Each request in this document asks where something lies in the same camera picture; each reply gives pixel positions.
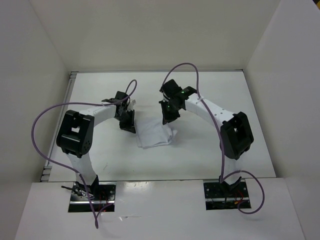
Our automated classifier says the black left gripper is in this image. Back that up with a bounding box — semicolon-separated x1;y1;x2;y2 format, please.
114;109;136;133

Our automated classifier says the white skirt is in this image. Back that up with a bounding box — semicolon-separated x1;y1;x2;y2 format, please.
135;117;178;149

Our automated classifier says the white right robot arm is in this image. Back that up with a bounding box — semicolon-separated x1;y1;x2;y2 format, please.
159;86;254;160

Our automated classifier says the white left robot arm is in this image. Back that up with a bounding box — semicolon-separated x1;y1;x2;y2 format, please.
56;103;136;200

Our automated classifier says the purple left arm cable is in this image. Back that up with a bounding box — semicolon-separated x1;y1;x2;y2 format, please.
30;79;138;230

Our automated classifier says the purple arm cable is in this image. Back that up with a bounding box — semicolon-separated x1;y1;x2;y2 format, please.
161;62;266;215
30;79;138;230

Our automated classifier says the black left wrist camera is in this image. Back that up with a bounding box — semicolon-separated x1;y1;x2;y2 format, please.
114;91;129;104

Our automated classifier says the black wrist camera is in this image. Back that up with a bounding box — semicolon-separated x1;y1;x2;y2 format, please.
159;79;182;99
114;91;129;104

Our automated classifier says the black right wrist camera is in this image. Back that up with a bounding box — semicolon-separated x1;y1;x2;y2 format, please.
159;79;182;99

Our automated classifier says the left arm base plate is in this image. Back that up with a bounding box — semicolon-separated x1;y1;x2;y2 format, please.
67;182;117;213

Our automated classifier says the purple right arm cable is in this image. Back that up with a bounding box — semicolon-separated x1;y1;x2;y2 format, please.
161;62;266;215

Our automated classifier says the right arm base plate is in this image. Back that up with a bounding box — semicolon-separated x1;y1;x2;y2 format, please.
203;180;251;211

